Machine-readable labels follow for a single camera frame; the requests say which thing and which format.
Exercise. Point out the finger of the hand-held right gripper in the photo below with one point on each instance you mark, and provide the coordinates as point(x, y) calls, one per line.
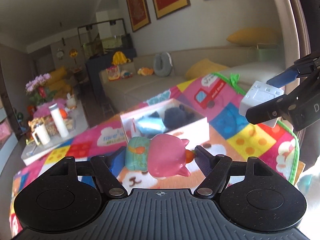
point(265, 112)
point(282, 78)

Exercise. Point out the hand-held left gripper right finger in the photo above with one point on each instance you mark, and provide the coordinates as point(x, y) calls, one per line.
point(203, 162)

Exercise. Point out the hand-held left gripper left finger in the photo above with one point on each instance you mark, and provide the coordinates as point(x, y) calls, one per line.
point(117, 160)

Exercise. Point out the white power adapter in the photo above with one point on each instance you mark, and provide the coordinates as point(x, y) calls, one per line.
point(260, 95)

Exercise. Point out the pink cardboard box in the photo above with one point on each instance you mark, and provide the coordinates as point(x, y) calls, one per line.
point(190, 132)

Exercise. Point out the pink pig figurine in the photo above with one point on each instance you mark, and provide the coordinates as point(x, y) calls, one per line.
point(165, 155)

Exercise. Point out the blue and white wipes packet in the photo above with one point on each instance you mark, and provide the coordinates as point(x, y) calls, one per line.
point(150, 125)

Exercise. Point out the black plush toy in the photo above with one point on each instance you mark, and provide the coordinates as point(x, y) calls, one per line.
point(177, 117)

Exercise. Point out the colourful printed play mat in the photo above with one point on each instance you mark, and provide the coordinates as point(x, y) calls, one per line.
point(237, 135)

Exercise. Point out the white coffee table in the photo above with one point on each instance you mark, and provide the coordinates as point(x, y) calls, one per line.
point(77, 116)

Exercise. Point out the orange ball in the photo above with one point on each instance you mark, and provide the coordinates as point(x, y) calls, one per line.
point(64, 114)

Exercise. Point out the white thermos bottle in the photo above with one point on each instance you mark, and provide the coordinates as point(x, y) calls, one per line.
point(58, 121)

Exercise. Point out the tissue box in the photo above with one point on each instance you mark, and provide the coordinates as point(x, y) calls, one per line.
point(71, 102)

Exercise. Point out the beige sofa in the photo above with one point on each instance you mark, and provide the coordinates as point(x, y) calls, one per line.
point(150, 87)

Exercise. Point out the colourful plush toy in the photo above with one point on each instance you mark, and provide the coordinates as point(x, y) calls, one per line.
point(126, 74)

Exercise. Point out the colourful toy box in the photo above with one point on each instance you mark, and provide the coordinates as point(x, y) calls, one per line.
point(113, 73)

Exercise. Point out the pink cushion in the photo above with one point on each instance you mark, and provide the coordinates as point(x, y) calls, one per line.
point(41, 112)

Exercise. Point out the dark cabinet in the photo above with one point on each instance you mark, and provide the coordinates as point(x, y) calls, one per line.
point(96, 70)

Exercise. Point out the orange plush toy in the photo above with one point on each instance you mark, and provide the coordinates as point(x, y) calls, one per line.
point(145, 71)

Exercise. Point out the grey neck pillow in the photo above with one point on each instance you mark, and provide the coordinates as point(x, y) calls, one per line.
point(160, 67)

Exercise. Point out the yellow backpack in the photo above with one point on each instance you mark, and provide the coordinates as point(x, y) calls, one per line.
point(120, 58)

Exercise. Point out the yellow beanbag cushions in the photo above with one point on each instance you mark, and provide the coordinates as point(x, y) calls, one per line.
point(58, 73)

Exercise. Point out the pink potted flowers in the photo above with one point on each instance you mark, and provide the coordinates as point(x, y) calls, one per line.
point(37, 80)

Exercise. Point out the pink gift bag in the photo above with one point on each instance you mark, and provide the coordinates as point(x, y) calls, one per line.
point(5, 132)

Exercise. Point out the glass fish tank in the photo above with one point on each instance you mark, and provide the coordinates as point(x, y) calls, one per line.
point(105, 42)

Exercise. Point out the yellow wall ornament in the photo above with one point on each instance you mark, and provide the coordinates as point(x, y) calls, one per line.
point(73, 53)

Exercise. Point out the white wall clock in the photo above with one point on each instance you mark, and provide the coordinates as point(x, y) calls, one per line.
point(60, 53)

